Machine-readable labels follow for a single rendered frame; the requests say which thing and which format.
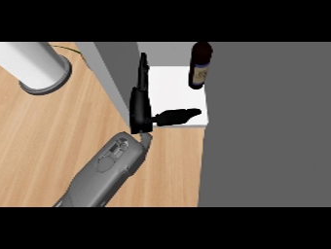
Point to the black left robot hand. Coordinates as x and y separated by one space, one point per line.
138 110

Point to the grey white cabinet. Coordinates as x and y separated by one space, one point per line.
172 90

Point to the dark wine bottle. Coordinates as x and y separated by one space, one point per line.
199 69

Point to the dark grey cabinet door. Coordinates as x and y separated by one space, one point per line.
273 126

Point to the white cylindrical appliance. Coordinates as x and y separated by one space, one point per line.
31 66

